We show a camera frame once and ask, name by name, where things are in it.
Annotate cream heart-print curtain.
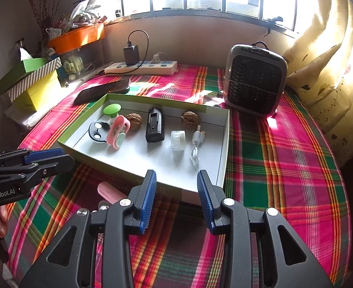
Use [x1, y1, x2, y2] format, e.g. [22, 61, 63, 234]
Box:
[280, 0, 353, 168]

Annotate green mushroom-shaped lamp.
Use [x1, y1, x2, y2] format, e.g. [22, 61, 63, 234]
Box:
[103, 103, 121, 123]

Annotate grey portable heater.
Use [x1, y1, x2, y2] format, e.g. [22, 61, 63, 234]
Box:
[223, 41, 288, 117]

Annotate black rectangular device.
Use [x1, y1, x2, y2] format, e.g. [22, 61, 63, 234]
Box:
[145, 107, 165, 143]

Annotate yellow box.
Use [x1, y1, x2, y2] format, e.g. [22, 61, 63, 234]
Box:
[11, 75, 61, 111]

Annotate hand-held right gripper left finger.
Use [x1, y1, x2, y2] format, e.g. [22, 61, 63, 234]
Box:
[19, 169, 157, 288]

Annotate dried red branches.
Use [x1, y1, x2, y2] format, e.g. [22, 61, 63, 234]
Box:
[23, 0, 60, 45]

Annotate white power strip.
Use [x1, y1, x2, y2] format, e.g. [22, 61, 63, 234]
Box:
[104, 60, 178, 75]

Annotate brown walnut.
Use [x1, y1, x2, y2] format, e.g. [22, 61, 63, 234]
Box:
[125, 113, 143, 131]
[181, 111, 198, 129]

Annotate white green-edged box tray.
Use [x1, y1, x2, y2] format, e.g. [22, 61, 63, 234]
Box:
[57, 93, 231, 197]

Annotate green box lid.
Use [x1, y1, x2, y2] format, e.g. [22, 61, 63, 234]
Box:
[0, 57, 55, 95]

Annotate black window clip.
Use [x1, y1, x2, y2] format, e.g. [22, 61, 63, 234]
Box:
[266, 16, 285, 33]

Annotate white cable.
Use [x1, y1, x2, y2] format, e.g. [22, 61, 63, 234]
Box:
[189, 130, 206, 168]

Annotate person's left hand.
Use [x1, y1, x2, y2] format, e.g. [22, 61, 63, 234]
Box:
[0, 203, 9, 237]

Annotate orange plastic tray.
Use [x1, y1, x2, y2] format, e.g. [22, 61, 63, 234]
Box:
[47, 24, 106, 54]

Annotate pink cylindrical case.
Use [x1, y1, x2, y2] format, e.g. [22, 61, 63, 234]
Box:
[97, 182, 129, 206]

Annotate striped box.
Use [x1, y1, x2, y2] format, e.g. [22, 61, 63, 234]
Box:
[8, 58, 63, 102]

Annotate black charger cable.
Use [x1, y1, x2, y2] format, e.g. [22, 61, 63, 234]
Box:
[128, 30, 150, 74]

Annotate black round disc with holes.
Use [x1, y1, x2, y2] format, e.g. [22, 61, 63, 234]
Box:
[88, 121, 110, 142]

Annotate white tissue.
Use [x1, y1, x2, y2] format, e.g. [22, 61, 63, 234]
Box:
[19, 47, 33, 62]

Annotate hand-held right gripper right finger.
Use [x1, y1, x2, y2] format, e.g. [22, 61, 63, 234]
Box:
[197, 170, 334, 288]

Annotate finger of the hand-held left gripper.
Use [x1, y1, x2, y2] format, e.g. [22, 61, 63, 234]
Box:
[0, 154, 75, 186]
[0, 148, 66, 168]

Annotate potted plant leaves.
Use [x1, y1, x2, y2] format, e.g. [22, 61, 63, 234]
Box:
[65, 0, 108, 27]

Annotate green printed small package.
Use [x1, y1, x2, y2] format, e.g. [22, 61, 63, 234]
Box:
[62, 60, 84, 75]

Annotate black smartphone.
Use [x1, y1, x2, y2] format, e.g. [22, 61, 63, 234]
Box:
[73, 79, 131, 105]

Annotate black charger plug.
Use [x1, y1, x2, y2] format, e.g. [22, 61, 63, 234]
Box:
[123, 45, 140, 66]

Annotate plaid tablecloth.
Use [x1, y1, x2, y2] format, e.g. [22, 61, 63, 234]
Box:
[2, 63, 352, 288]

